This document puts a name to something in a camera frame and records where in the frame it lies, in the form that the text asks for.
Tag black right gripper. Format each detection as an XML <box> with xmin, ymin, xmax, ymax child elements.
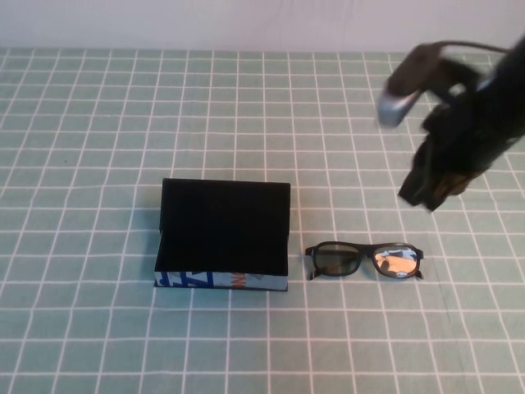
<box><xmin>397</xmin><ymin>77</ymin><xmax>520</xmax><ymax>213</ymax></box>

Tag black-framed glasses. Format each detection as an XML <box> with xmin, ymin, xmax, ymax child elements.
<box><xmin>305</xmin><ymin>241</ymin><xmax>427</xmax><ymax>282</ymax></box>

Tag black glasses case blue print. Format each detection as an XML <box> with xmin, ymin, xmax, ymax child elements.
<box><xmin>153</xmin><ymin>177</ymin><xmax>292</xmax><ymax>292</ymax></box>

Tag green white-checked tablecloth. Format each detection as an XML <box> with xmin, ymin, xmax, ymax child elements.
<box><xmin>0</xmin><ymin>48</ymin><xmax>525</xmax><ymax>394</ymax></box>

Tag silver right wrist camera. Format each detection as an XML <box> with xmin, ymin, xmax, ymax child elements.
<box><xmin>376</xmin><ymin>40</ymin><xmax>481</xmax><ymax>129</ymax></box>

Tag black right camera cable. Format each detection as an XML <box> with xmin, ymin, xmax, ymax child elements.
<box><xmin>441</xmin><ymin>39</ymin><xmax>514</xmax><ymax>53</ymax></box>

